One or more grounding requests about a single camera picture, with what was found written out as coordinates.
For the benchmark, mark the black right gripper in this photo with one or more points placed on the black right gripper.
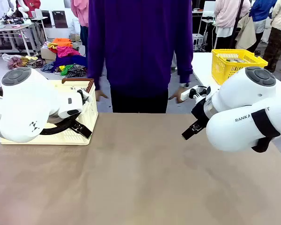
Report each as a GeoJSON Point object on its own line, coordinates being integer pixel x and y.
{"type": "Point", "coordinates": [200, 112]}

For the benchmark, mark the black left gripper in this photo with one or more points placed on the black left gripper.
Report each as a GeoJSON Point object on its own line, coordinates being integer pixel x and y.
{"type": "Point", "coordinates": [58, 130]}

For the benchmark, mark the purple sleeved right forearm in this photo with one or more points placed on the purple sleeved right forearm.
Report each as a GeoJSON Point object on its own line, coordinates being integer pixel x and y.
{"type": "Point", "coordinates": [96, 70]}

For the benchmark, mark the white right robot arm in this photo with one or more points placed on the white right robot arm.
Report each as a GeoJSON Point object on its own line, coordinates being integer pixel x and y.
{"type": "Point", "coordinates": [236, 105]}

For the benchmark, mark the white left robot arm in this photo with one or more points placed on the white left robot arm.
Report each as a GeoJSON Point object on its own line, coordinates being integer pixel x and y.
{"type": "Point", "coordinates": [25, 103]}

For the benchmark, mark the purple sleeved left forearm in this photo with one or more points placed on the purple sleeved left forearm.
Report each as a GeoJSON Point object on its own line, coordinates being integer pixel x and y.
{"type": "Point", "coordinates": [183, 68]}

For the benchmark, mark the cream plastic shopping basket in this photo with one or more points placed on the cream plastic shopping basket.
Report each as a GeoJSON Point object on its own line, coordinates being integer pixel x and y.
{"type": "Point", "coordinates": [84, 117]}

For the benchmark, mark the yellow plastic basket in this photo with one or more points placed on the yellow plastic basket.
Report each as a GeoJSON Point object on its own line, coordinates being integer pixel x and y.
{"type": "Point", "coordinates": [224, 68]}

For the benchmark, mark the person's left hand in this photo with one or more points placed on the person's left hand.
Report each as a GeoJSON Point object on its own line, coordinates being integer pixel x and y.
{"type": "Point", "coordinates": [176, 96]}

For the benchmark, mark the person's right hand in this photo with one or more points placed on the person's right hand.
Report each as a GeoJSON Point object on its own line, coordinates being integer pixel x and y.
{"type": "Point", "coordinates": [100, 95]}

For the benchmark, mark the white wrist watch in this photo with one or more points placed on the white wrist watch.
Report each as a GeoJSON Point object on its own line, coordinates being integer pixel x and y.
{"type": "Point", "coordinates": [185, 84]}

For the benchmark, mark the black checkered cloth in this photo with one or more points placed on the black checkered cloth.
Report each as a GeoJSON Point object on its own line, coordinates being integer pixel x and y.
{"type": "Point", "coordinates": [76, 71]}

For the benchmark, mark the bright green cloth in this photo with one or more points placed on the bright green cloth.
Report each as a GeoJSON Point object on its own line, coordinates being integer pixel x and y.
{"type": "Point", "coordinates": [65, 70]}

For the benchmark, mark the white side table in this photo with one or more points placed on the white side table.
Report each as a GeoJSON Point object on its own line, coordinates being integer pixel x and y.
{"type": "Point", "coordinates": [201, 68]}

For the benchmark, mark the purple cloth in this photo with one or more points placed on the purple cloth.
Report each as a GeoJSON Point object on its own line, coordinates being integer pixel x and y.
{"type": "Point", "coordinates": [65, 61]}

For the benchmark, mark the grey blue cloth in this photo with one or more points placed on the grey blue cloth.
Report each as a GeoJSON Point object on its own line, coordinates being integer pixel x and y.
{"type": "Point", "coordinates": [48, 67]}

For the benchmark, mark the dark patterned cloth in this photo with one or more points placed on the dark patterned cloth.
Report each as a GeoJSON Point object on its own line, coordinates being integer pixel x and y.
{"type": "Point", "coordinates": [37, 63]}

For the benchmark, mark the pink cloth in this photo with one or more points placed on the pink cloth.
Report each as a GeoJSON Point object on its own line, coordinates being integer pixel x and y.
{"type": "Point", "coordinates": [66, 51]}

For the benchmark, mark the dark drink can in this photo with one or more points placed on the dark drink can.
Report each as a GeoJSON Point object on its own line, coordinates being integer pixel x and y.
{"type": "Point", "coordinates": [230, 60]}
{"type": "Point", "coordinates": [242, 60]}

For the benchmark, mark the yellow cloth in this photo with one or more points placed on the yellow cloth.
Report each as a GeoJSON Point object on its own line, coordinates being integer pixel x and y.
{"type": "Point", "coordinates": [29, 58]}

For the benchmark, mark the orange cloth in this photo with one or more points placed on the orange cloth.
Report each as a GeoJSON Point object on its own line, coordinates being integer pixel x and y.
{"type": "Point", "coordinates": [63, 42]}

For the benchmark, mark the person in purple sweater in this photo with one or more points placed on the person in purple sweater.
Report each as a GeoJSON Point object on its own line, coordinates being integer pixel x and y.
{"type": "Point", "coordinates": [140, 58]}

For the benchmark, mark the white computer case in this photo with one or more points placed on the white computer case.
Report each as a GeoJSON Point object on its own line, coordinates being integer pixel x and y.
{"type": "Point", "coordinates": [198, 41]}

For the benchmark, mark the reddish patterned cloth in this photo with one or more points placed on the reddish patterned cloth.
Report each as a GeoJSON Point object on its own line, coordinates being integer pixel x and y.
{"type": "Point", "coordinates": [15, 63]}

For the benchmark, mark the white plastic bag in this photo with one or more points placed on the white plastic bag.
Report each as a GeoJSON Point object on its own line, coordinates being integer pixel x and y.
{"type": "Point", "coordinates": [9, 57]}

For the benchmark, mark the black panel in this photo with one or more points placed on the black panel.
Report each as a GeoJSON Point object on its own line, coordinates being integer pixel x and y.
{"type": "Point", "coordinates": [46, 19]}
{"type": "Point", "coordinates": [60, 19]}

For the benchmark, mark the person in pink hoodie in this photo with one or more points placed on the person in pink hoodie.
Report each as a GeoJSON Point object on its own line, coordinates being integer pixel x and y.
{"type": "Point", "coordinates": [80, 11]}

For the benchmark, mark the narrow white table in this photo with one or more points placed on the narrow white table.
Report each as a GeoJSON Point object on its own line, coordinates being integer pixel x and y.
{"type": "Point", "coordinates": [38, 18]}

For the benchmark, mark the person in pale pink sweater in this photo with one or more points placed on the person in pale pink sweater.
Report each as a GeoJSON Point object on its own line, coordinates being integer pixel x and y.
{"type": "Point", "coordinates": [227, 14]}

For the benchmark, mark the person in red top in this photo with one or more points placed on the person in red top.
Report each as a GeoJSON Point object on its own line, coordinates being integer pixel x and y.
{"type": "Point", "coordinates": [31, 5]}

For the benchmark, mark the person in cream jacket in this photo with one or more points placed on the person in cream jacket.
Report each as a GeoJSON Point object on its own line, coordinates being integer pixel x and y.
{"type": "Point", "coordinates": [279, 25]}

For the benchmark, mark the person in blue jacket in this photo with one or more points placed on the person in blue jacket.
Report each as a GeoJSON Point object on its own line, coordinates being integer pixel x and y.
{"type": "Point", "coordinates": [261, 11]}

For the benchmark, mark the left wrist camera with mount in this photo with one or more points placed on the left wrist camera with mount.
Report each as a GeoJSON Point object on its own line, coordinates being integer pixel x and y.
{"type": "Point", "coordinates": [83, 96]}

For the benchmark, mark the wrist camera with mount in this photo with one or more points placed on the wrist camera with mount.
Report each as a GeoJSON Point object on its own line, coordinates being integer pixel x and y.
{"type": "Point", "coordinates": [189, 92]}
{"type": "Point", "coordinates": [83, 96]}

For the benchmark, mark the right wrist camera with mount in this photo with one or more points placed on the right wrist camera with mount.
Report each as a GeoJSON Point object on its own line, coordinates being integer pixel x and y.
{"type": "Point", "coordinates": [189, 92]}

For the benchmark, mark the grey metal frame table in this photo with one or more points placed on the grey metal frame table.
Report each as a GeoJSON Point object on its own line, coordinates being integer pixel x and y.
{"type": "Point", "coordinates": [4, 28]}

